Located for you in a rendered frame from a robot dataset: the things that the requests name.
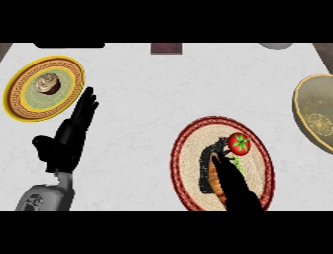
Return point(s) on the golden brown croissant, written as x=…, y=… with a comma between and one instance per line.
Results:
x=216, y=185

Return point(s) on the olive gold-rimmed bowl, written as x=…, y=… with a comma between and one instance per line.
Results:
x=328, y=112

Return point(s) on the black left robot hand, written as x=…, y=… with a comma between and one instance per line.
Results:
x=73, y=132

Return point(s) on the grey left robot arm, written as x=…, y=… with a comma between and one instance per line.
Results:
x=45, y=196

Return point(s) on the yellow patterned plate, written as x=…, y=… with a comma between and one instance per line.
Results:
x=43, y=88

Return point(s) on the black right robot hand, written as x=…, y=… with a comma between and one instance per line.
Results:
x=238, y=188

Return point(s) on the round woven red-rimmed placemat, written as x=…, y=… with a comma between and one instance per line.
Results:
x=194, y=165

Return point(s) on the grey round object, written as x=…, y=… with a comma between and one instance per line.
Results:
x=275, y=45

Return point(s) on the chocolate cupcake with cream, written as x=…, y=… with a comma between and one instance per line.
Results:
x=48, y=83

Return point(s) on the red tomato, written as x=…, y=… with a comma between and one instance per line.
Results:
x=240, y=144

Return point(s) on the dark maroon box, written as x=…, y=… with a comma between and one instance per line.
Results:
x=166, y=48

